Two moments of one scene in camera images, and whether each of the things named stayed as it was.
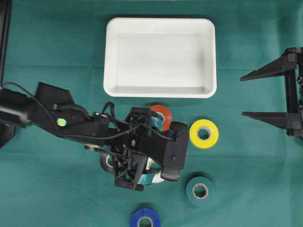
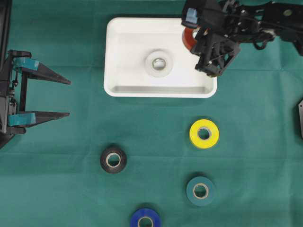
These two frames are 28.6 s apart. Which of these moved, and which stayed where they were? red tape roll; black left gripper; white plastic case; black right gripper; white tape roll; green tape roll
Moved: black left gripper; white tape roll; red tape roll; black right gripper
Stayed: white plastic case; green tape roll
